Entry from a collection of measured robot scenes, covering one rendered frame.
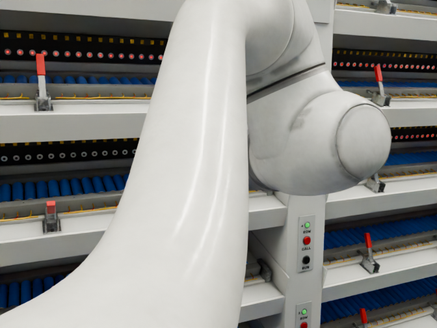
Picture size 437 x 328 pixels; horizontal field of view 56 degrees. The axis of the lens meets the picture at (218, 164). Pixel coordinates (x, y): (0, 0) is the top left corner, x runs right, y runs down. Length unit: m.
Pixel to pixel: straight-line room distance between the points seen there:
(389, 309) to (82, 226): 0.86
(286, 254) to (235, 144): 0.70
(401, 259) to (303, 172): 0.78
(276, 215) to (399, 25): 0.49
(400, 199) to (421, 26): 0.39
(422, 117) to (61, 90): 0.79
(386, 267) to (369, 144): 0.74
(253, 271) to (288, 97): 0.59
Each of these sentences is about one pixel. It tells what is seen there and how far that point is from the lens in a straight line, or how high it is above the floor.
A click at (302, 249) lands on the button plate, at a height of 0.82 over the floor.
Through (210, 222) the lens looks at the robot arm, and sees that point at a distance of 0.16.
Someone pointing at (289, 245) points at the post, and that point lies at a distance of 0.89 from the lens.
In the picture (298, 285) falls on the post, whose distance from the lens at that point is 0.94.
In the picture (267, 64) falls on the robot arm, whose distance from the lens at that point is 0.40.
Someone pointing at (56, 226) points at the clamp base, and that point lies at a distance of 0.74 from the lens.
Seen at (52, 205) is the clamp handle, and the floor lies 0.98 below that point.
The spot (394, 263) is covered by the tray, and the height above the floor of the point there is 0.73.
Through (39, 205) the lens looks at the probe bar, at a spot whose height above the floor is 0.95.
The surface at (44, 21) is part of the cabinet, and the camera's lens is 0.90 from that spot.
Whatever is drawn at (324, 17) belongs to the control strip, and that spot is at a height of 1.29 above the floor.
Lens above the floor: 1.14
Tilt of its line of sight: 9 degrees down
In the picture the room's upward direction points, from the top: straight up
